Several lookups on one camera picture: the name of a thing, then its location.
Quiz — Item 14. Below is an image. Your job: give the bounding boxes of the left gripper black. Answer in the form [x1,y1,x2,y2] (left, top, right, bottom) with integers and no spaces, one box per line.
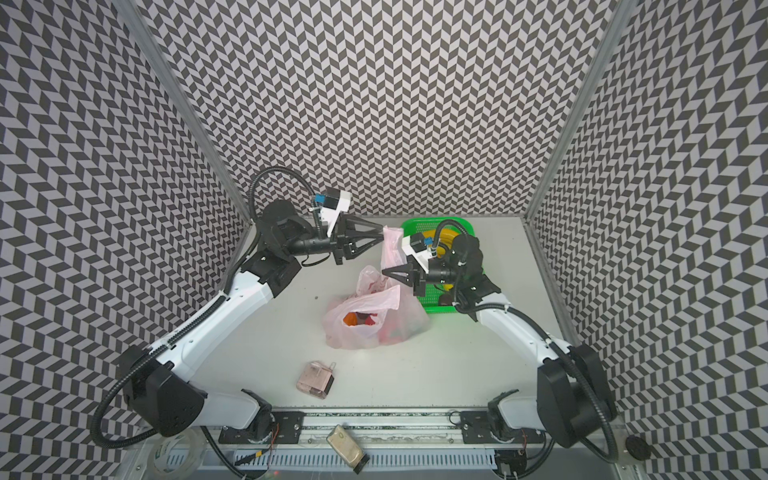
[283,212,384,266]

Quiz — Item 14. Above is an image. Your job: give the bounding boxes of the pink plastic bag fruit print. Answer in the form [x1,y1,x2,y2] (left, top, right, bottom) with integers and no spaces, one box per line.
[322,227,431,350]

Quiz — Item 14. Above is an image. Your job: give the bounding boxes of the orange fake fruit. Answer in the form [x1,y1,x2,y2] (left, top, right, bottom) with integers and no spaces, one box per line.
[342,312,378,327]

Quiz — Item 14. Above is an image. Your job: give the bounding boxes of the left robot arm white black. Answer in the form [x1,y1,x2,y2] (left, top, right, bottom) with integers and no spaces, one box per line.
[89,166,384,449]

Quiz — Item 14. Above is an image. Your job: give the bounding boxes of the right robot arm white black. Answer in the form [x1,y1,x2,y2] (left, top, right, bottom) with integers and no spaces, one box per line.
[382,219,620,463]

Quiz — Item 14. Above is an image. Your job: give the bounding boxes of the yellow fake banana bunch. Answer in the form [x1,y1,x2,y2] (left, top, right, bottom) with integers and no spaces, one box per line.
[422,219,468,258]

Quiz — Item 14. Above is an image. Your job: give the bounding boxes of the green plastic basket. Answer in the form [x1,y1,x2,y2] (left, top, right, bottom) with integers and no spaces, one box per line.
[400,216,474,315]

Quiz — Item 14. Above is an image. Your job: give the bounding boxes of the black knob on block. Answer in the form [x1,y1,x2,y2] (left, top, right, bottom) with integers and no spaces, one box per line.
[624,435,653,462]

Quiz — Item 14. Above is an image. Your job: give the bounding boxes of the clear tape roll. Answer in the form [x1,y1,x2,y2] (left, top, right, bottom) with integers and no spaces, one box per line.
[145,430,206,480]

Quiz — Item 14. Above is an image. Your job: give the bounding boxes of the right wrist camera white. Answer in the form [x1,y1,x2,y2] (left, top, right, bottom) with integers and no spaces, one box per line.
[401,232,436,273]

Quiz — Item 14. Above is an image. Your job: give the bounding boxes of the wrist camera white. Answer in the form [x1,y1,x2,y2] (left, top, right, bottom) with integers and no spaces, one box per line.
[401,232,436,273]
[314,188,352,237]

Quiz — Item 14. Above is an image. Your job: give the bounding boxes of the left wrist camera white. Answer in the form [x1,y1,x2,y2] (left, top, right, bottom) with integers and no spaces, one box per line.
[314,188,352,237]

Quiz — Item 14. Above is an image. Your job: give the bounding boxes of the aluminium rail base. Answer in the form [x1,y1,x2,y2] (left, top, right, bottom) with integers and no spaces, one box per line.
[115,408,645,479]

